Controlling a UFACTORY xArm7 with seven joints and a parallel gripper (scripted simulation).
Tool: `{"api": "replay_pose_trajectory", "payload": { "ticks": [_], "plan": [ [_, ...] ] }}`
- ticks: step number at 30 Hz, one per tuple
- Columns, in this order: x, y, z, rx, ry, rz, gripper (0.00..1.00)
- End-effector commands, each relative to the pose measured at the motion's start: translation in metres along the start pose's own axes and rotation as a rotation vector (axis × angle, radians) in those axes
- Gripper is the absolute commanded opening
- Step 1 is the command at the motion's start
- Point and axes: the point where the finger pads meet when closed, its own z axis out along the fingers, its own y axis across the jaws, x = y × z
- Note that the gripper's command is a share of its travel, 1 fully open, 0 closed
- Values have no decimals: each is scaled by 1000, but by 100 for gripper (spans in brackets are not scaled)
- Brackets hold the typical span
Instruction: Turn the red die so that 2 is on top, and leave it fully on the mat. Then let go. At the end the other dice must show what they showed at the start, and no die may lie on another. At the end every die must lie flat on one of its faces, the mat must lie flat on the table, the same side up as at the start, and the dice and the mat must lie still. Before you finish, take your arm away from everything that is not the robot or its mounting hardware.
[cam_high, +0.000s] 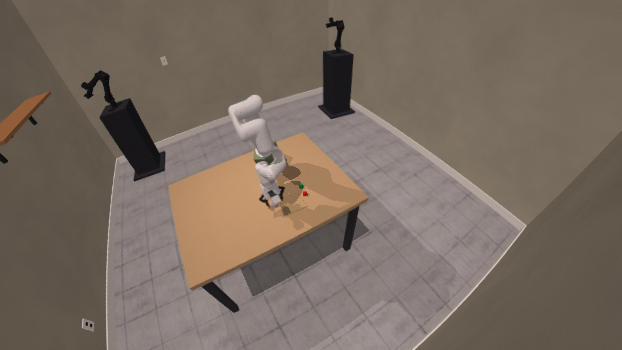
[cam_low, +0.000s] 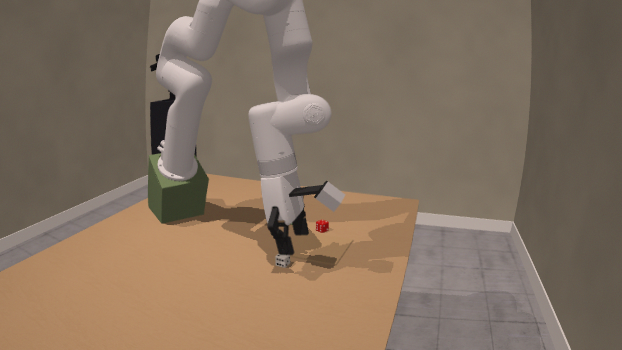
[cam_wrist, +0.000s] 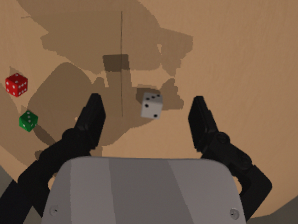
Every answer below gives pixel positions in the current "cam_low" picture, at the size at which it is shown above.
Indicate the red die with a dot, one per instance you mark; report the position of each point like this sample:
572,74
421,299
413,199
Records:
322,226

